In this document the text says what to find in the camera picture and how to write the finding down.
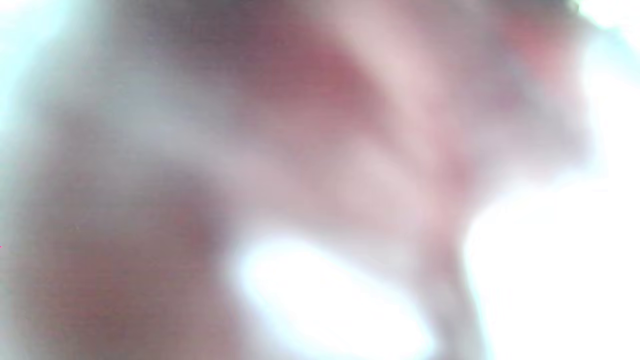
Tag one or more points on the black plastic garbage bag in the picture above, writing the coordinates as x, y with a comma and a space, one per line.
150, 150

